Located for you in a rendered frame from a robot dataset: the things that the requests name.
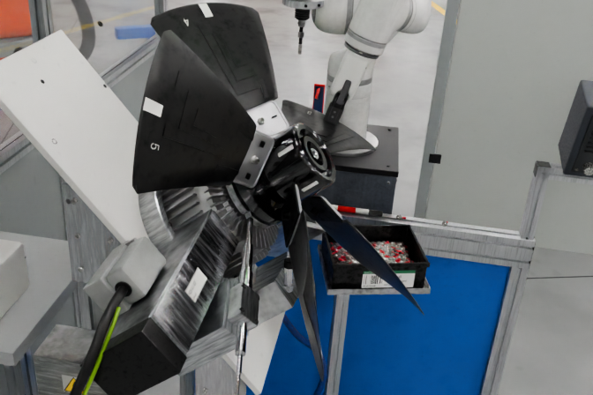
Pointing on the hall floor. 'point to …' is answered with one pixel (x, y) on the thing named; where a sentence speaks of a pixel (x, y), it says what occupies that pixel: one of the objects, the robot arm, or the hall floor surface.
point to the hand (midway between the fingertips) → (334, 114)
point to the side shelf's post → (21, 376)
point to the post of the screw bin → (336, 343)
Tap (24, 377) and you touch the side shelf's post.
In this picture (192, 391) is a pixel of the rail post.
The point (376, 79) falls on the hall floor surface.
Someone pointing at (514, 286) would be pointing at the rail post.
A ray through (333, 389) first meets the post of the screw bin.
